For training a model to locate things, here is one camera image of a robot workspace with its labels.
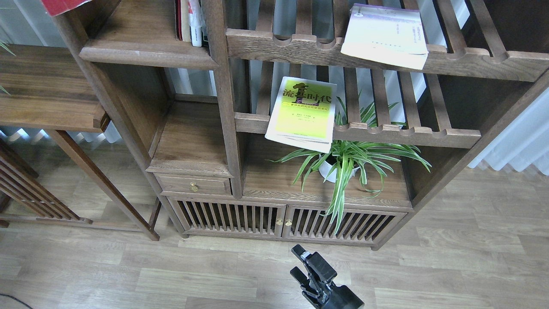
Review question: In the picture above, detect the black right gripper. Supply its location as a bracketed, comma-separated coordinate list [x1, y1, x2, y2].
[290, 244, 365, 309]

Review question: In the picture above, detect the white plant pot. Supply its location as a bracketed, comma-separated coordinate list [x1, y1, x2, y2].
[318, 156, 337, 183]

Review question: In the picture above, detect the wooden side table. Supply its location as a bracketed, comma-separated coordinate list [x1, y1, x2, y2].
[0, 45, 161, 241]

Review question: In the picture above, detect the yellow green book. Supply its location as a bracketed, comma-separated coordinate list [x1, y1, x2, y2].
[265, 76, 337, 153]

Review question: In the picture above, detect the black floor cable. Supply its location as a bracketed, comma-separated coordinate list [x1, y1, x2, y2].
[0, 294, 30, 309]

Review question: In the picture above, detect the white curtain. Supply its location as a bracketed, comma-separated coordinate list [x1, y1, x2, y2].
[468, 89, 549, 175]

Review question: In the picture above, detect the upright white book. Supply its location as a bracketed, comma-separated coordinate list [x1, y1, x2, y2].
[187, 0, 203, 47]

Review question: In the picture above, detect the dark wooden bookshelf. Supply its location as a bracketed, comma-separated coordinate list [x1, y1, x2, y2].
[53, 0, 548, 250]

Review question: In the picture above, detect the brass drawer knob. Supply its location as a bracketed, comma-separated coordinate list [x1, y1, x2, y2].
[189, 182, 199, 192]

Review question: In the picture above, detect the spider plant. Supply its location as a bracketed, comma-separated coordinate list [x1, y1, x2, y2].
[268, 92, 432, 234]

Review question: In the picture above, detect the white purple book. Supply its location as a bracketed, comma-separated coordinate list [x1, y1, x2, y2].
[341, 3, 428, 70]

